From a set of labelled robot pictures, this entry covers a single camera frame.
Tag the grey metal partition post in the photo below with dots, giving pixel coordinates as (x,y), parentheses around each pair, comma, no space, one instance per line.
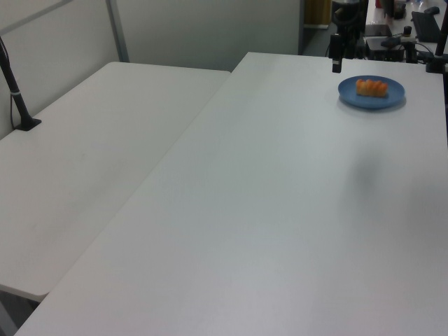
(119,31)

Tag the orange glazed bread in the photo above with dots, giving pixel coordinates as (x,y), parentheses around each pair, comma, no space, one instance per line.
(371,88)

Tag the grey electronics box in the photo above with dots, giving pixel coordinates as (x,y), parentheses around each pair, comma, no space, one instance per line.
(383,49)

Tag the yellow panel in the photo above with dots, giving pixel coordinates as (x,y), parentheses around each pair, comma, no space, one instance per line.
(316,12)

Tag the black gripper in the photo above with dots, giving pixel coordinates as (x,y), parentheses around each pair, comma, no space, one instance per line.
(336,47)

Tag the black camera stand pole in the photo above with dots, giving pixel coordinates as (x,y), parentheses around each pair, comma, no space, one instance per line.
(17,101)
(439,45)

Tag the blue round plate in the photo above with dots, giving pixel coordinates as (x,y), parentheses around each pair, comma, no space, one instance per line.
(350,96)

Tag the black keyboard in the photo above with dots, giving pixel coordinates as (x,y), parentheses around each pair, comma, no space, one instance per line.
(425,26)

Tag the black knob device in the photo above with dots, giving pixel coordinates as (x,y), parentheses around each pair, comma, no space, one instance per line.
(407,31)

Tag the black computer mouse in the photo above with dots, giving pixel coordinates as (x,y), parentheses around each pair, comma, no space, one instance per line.
(431,10)

